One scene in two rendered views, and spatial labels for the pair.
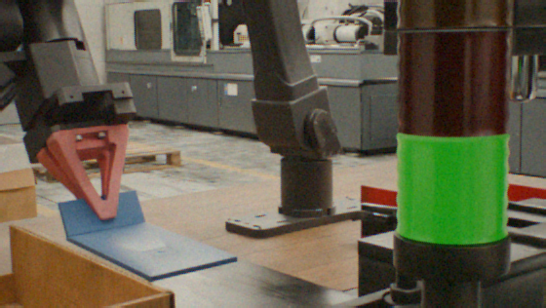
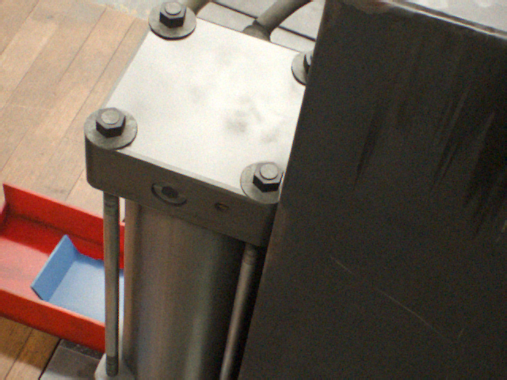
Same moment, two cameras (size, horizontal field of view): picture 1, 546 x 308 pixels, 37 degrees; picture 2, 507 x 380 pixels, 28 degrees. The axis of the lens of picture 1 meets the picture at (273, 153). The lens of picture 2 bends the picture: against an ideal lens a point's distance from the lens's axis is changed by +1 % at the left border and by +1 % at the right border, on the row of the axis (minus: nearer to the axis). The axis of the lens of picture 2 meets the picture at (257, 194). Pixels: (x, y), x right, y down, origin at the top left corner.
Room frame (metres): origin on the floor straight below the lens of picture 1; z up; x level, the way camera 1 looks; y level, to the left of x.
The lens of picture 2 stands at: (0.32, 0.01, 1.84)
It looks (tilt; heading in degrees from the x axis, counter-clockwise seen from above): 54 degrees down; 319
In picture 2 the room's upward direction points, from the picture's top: 11 degrees clockwise
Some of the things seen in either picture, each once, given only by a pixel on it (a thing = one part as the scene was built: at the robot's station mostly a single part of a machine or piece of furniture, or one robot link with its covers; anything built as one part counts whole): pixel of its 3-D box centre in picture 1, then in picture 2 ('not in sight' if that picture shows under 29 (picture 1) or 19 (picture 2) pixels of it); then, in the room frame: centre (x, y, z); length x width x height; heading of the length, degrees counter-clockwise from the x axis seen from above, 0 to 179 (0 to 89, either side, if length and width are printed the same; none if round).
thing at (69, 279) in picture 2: not in sight; (113, 294); (0.78, -0.23, 0.92); 0.15 x 0.07 x 0.03; 35
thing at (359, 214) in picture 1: (395, 219); not in sight; (0.61, -0.09, 0.98); 0.07 x 0.02 x 0.01; 39
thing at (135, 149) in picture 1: (93, 159); not in sight; (7.17, 1.59, 0.07); 1.20 x 1.00 x 0.14; 127
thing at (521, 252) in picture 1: (512, 234); not in sight; (0.55, -0.16, 0.98); 0.20 x 0.10 x 0.01; 129
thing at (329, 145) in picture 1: (301, 134); not in sight; (0.96, -0.03, 1.00); 0.09 x 0.06 x 0.06; 44
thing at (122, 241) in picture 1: (141, 229); not in sight; (0.61, 0.10, 0.97); 0.15 x 0.07 x 0.03; 37
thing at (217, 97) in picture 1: (239, 90); not in sight; (9.90, 0.40, 0.49); 5.51 x 1.02 x 0.97; 35
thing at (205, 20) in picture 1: (207, 23); not in sight; (9.47, 0.73, 1.27); 0.23 x 0.18 x 0.38; 125
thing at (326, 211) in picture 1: (306, 187); not in sight; (0.97, -0.04, 0.94); 0.20 x 0.07 x 0.08; 129
